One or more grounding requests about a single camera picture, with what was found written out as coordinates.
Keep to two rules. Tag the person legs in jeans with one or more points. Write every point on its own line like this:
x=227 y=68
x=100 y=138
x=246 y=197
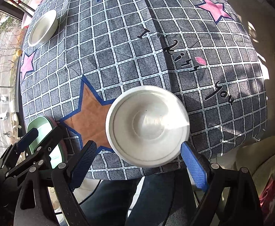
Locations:
x=165 y=199

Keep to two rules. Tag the white bowl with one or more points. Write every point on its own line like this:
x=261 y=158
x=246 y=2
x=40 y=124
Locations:
x=146 y=126
x=44 y=29

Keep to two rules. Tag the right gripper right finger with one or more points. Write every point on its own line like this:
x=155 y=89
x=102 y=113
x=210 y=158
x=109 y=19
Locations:
x=197 y=165

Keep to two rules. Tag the green square plate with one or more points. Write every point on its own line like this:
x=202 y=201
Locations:
x=44 y=125

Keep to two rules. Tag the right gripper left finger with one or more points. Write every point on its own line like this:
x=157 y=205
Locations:
x=80 y=163

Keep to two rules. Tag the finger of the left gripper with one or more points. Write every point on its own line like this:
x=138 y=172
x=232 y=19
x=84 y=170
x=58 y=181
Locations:
x=49 y=143
x=26 y=140

